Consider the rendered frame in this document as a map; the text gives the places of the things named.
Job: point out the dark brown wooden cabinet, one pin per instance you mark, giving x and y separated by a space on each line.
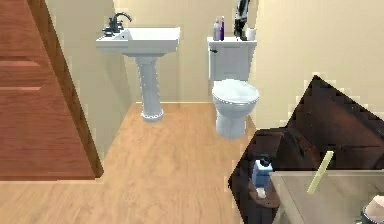
320 123

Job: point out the black sink faucet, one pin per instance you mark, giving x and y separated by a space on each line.
115 24

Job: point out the purple bottle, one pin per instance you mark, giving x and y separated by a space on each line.
222 28

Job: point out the brown wooden room door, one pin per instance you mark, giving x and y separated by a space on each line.
36 110

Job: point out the grey round bin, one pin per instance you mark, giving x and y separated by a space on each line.
374 210

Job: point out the grey spray bottle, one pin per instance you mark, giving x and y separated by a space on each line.
216 30

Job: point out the blue soap dispenser bottle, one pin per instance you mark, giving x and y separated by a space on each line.
261 176

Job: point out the white pedestal sink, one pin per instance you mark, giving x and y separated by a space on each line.
146 43

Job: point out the white toilet paper roll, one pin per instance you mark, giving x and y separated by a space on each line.
251 33

